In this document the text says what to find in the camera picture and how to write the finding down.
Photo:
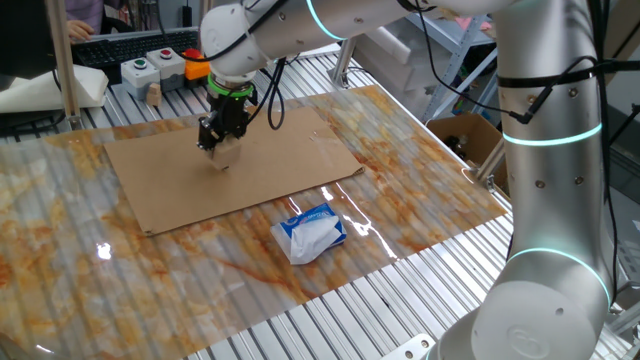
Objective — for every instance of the person purple shirt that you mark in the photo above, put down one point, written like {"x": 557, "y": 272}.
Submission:
{"x": 82, "y": 7}

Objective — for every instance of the grey metal shelf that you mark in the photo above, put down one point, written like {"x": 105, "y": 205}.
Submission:
{"x": 455, "y": 65}

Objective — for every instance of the white foam boxes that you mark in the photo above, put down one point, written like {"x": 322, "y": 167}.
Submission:
{"x": 395, "y": 60}

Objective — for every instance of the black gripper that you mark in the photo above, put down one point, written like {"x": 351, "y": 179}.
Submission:
{"x": 231, "y": 117}

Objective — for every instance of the diagonal aluminium frame strut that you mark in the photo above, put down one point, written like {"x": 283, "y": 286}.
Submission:
{"x": 492, "y": 167}

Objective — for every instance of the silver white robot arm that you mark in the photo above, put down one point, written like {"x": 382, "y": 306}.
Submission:
{"x": 550, "y": 200}

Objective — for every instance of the black monitor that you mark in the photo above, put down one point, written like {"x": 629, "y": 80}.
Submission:
{"x": 25, "y": 40}

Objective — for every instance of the black keyboard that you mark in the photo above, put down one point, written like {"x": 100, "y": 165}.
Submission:
{"x": 135, "y": 47}

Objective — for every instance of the open brown cardboard box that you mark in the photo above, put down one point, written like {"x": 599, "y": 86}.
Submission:
{"x": 470, "y": 132}

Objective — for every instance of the grey box red button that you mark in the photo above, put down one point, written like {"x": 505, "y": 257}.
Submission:
{"x": 170, "y": 70}

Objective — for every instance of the marble pattern plastic sheet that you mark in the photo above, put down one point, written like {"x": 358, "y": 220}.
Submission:
{"x": 100, "y": 280}

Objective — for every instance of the person's hand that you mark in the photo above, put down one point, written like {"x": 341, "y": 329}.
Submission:
{"x": 80, "y": 31}

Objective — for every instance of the blue white tissue pack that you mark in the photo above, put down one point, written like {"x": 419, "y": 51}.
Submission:
{"x": 310, "y": 235}

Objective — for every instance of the aluminium frame post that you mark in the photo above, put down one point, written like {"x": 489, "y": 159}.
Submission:
{"x": 345, "y": 60}
{"x": 62, "y": 60}

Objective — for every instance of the brown cardboard sheet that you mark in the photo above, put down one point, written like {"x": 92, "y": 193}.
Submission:
{"x": 280, "y": 165}

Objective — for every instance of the orange emergency stop box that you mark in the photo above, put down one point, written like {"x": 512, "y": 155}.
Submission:
{"x": 196, "y": 69}

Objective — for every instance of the clear tape piece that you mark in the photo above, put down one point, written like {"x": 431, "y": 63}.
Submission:
{"x": 325, "y": 145}

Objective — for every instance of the grey box green button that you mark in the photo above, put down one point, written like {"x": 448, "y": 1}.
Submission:
{"x": 140, "y": 77}

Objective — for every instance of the small wooden piece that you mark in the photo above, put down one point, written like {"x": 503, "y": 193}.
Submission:
{"x": 154, "y": 95}

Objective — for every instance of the light wooden cube block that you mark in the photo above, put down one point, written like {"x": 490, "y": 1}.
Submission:
{"x": 226, "y": 156}

